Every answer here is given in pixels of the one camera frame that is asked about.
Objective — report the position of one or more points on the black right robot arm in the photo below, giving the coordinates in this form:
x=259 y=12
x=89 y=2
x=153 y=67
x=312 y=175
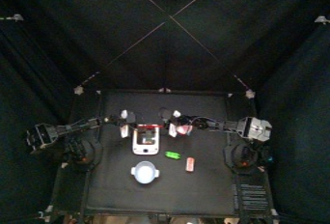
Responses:
x=256 y=128

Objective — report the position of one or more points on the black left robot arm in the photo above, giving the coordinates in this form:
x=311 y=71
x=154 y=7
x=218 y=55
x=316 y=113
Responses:
x=65 y=130

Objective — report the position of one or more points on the salmon pink toy sushi piece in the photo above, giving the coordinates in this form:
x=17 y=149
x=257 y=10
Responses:
x=190 y=164

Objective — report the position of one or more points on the green toy food piece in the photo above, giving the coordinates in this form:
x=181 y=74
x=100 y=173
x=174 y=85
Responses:
x=173 y=155

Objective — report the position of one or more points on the white text warning label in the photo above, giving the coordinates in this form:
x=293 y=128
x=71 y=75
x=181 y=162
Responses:
x=253 y=197

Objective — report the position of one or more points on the silver frame middle bracket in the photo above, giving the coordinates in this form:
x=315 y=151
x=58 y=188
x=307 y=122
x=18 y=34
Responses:
x=165 y=89

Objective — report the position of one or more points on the silver frame corner bracket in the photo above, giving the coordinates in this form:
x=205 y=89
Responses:
x=18 y=17
x=46 y=214
x=249 y=93
x=78 y=90
x=323 y=19

